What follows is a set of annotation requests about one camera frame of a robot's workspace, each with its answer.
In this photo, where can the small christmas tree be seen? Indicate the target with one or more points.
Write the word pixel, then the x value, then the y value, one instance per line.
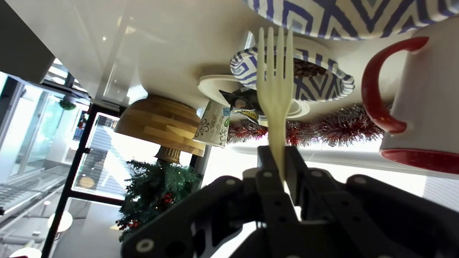
pixel 152 195

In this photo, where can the white cup with wrappers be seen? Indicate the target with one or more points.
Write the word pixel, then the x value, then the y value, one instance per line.
pixel 212 86

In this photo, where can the red silver tinsel garland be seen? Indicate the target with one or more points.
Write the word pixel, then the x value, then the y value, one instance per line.
pixel 344 126

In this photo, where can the woven tree pot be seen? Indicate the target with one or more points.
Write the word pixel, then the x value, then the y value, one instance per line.
pixel 166 153

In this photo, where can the cream plastic fork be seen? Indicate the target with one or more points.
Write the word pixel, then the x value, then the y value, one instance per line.
pixel 274 95

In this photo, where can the white mug red interior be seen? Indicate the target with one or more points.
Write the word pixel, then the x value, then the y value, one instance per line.
pixel 425 105

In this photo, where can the blue patterned popcorn paper bowl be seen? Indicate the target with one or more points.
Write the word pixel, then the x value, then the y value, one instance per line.
pixel 353 16

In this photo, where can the black metal frame post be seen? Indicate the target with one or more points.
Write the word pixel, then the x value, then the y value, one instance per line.
pixel 72 181

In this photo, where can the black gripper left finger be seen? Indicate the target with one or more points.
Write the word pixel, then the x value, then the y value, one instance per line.
pixel 230 219

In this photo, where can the dark snack packets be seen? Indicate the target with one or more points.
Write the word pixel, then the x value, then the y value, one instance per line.
pixel 244 102

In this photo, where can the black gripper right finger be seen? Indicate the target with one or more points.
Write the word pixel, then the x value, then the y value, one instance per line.
pixel 373 224

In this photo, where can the coffee beans pile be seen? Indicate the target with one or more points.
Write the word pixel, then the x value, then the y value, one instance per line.
pixel 313 73

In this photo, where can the blue patterned beans paper bowl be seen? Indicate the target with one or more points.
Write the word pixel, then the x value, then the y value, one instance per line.
pixel 330 87

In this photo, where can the printed paper cup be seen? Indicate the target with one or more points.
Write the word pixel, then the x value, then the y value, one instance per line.
pixel 212 125

